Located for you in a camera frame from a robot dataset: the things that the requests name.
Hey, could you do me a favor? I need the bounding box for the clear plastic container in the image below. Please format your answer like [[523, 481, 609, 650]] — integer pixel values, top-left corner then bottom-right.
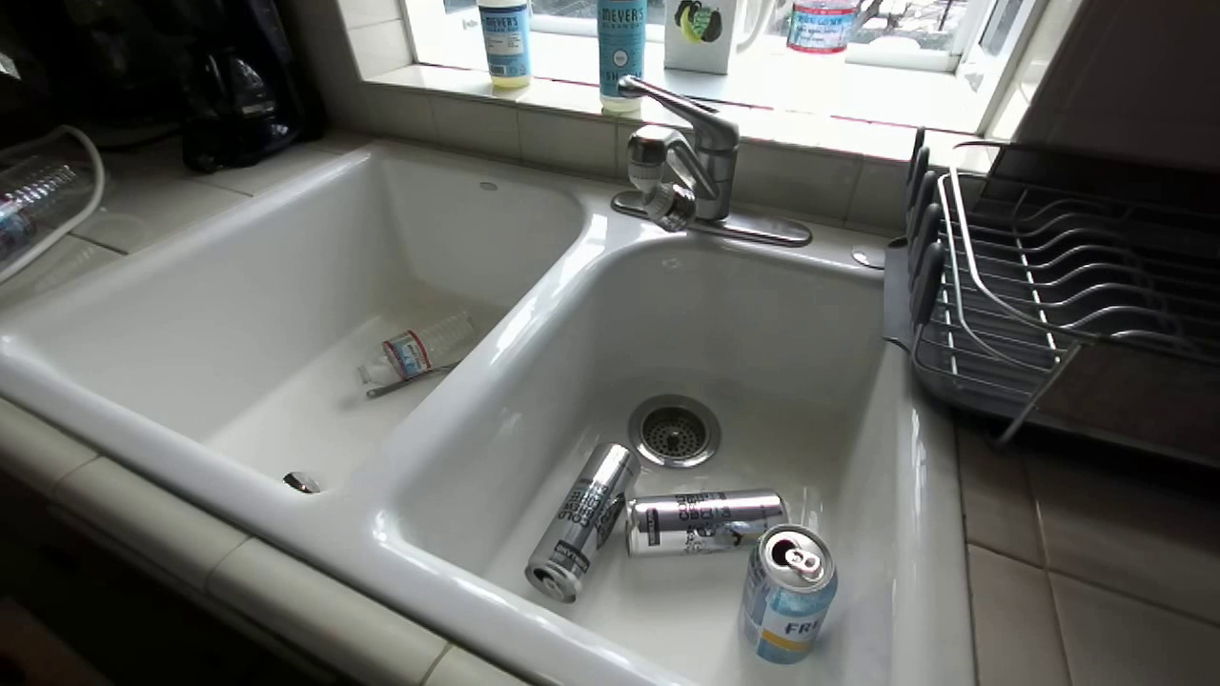
[[0, 120, 112, 285]]

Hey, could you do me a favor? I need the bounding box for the white double basin sink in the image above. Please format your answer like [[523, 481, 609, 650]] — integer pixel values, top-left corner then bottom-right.
[[0, 133, 977, 686]]

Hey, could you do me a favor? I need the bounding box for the soap pump bottle blue label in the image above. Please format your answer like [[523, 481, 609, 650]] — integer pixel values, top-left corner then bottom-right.
[[478, 0, 538, 95]]

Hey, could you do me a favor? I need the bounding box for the metal wire dish rack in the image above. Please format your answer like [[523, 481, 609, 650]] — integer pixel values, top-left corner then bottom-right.
[[904, 127, 1220, 477]]

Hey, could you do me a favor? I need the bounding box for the white carton with green print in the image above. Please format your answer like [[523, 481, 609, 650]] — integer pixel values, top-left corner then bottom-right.
[[661, 0, 743, 78]]

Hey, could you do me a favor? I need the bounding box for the window with white sill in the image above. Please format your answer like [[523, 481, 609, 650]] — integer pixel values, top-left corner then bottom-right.
[[336, 0, 1083, 143]]

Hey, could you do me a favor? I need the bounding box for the chrome sink faucet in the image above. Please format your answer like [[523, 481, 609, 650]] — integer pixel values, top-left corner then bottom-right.
[[605, 71, 818, 251]]

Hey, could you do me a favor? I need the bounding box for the blue drink can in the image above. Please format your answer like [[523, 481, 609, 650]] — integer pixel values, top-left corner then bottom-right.
[[739, 520, 844, 669]]

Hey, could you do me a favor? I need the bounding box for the blue and red tub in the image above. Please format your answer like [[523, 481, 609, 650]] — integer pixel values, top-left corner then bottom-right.
[[781, 0, 869, 55]]

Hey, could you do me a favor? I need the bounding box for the black coffee maker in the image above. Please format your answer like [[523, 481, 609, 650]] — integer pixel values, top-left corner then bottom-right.
[[163, 0, 325, 179]]

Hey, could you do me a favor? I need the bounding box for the metal sink drain strainer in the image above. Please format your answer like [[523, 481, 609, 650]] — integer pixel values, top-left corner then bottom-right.
[[626, 393, 726, 477]]

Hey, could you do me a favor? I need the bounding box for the slim silver can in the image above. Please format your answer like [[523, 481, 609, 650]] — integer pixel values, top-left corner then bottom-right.
[[621, 487, 790, 559], [523, 434, 645, 608]]

